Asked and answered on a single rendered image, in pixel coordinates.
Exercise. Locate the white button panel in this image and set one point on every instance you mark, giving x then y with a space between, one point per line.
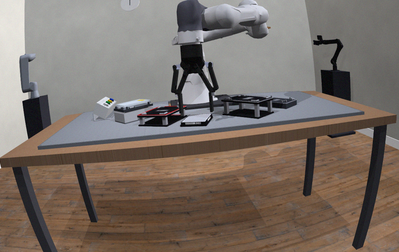
104 109

